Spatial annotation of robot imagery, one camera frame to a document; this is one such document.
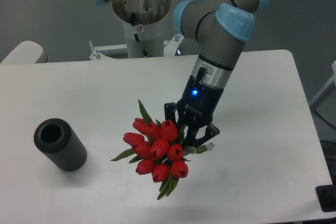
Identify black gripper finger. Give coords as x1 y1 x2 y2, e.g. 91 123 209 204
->
164 102 183 130
184 122 220 147

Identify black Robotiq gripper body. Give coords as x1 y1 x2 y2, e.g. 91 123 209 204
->
177 76 224 129

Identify red tulip bouquet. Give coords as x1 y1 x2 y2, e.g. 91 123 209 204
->
111 100 215 200

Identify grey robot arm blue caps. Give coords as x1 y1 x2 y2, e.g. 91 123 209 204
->
94 0 270 147

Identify dark grey ribbed vase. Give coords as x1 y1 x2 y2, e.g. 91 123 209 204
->
34 118 87 172

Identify black device table corner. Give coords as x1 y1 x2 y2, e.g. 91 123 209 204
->
316 185 335 212

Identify white furniture right edge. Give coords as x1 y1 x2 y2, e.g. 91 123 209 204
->
309 61 335 111

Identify white chair left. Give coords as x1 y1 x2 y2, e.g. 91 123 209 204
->
1 40 48 66

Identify white metal base frame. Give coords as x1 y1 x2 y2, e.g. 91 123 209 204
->
89 33 185 61

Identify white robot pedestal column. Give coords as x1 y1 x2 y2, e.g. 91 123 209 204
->
112 0 171 58

